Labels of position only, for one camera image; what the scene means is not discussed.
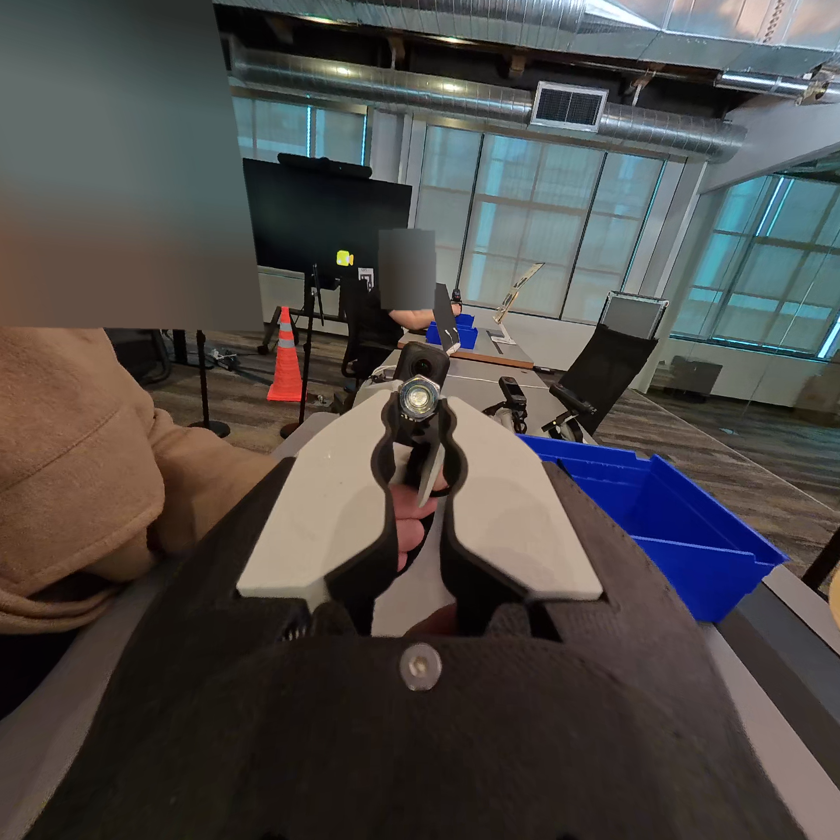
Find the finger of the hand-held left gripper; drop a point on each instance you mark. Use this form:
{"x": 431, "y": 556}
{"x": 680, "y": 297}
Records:
{"x": 374, "y": 397}

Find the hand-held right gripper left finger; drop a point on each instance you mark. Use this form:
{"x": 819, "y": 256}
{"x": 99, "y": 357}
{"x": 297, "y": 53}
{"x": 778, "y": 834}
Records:
{"x": 315, "y": 518}

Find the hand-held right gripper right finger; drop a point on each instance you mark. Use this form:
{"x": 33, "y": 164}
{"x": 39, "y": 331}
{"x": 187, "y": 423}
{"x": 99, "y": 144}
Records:
{"x": 518, "y": 525}

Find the steel hex nut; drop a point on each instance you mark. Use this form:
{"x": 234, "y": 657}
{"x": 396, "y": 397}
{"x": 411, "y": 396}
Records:
{"x": 401, "y": 405}

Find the steel hex bolt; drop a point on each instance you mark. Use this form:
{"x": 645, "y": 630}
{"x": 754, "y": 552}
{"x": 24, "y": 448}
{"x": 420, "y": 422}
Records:
{"x": 418, "y": 397}

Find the blue plastic bin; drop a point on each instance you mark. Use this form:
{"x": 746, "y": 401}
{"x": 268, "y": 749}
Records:
{"x": 676, "y": 544}
{"x": 463, "y": 334}

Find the person's left hand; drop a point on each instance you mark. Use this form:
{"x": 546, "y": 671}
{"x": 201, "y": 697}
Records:
{"x": 407, "y": 525}

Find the person's right hand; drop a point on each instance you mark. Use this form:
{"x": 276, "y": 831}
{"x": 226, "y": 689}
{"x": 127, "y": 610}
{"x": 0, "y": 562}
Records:
{"x": 436, "y": 620}

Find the grey flat bar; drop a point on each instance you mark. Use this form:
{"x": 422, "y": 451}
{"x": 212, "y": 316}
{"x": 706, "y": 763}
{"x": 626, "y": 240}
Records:
{"x": 447, "y": 321}

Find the orange traffic cone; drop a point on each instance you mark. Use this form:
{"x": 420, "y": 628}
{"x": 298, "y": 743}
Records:
{"x": 287, "y": 367}

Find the black tilted stand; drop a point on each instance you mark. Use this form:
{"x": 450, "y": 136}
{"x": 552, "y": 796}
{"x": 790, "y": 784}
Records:
{"x": 610, "y": 367}

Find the large black screen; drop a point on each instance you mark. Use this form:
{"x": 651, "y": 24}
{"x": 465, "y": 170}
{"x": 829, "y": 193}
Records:
{"x": 315, "y": 210}

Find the dark grey cabinet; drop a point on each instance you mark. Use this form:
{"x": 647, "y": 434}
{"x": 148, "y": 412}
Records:
{"x": 695, "y": 377}

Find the person's tan sweater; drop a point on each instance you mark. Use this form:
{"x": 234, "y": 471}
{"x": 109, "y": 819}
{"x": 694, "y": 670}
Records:
{"x": 72, "y": 472}

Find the white air vent grille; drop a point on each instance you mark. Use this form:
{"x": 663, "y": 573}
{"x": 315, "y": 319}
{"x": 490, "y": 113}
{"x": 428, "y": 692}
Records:
{"x": 568, "y": 105}

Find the black camera device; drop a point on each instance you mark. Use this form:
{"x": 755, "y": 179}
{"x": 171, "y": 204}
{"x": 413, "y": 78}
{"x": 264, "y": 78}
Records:
{"x": 571, "y": 397}
{"x": 513, "y": 394}

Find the black stanchion post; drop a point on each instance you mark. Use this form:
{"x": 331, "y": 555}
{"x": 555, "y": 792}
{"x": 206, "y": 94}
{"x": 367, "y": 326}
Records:
{"x": 203, "y": 380}

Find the round metal duct pipe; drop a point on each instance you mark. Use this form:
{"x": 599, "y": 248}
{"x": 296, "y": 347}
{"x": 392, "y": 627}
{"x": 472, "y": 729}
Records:
{"x": 426, "y": 88}

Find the rectangular metal duct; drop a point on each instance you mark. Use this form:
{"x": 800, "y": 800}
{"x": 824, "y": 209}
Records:
{"x": 722, "y": 39}

